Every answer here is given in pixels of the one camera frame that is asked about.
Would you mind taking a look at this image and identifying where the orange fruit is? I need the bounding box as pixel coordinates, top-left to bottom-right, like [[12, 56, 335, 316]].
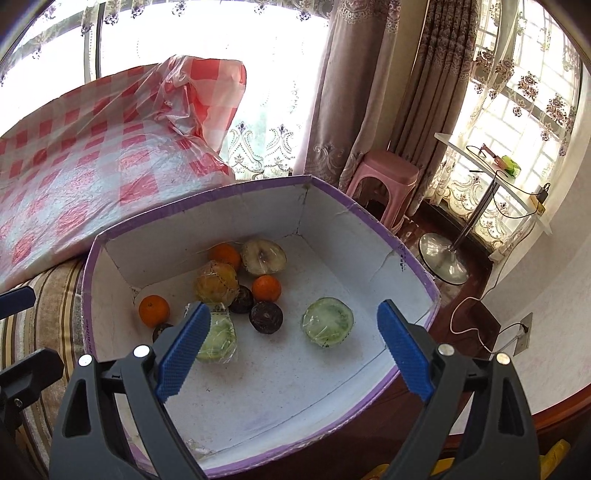
[[207, 243, 242, 272], [252, 275, 283, 302], [138, 295, 170, 328]]

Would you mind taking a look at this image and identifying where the green fruit half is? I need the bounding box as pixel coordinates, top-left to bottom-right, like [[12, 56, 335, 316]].
[[301, 297, 355, 348], [193, 303, 238, 364]]

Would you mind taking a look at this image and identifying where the yellow apple half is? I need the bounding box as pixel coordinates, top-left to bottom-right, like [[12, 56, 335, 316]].
[[194, 260, 239, 307]]

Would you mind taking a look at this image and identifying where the wrinkled dark passion fruit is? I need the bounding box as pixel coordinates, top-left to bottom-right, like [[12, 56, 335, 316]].
[[249, 301, 283, 335]]

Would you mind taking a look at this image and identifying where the unwrapped yellow fruit half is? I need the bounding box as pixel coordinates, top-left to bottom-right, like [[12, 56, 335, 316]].
[[240, 239, 287, 277]]

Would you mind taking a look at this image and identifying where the striped sofa towel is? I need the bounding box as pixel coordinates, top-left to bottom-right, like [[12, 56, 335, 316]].
[[1, 256, 86, 478]]

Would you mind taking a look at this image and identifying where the purple white cardboard box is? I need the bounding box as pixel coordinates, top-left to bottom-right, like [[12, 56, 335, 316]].
[[82, 176, 440, 478]]

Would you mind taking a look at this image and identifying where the red checkered plastic tablecloth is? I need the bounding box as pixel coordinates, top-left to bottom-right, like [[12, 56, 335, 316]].
[[1, 56, 246, 290]]

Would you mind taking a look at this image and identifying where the pink plastic stool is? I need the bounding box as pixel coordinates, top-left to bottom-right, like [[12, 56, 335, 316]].
[[346, 150, 419, 234]]

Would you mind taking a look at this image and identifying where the beige patterned curtain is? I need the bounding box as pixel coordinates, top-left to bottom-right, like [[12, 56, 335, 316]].
[[294, 1, 481, 216]]

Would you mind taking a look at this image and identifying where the white charging cable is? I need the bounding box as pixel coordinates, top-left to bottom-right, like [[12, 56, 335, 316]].
[[450, 248, 530, 358]]

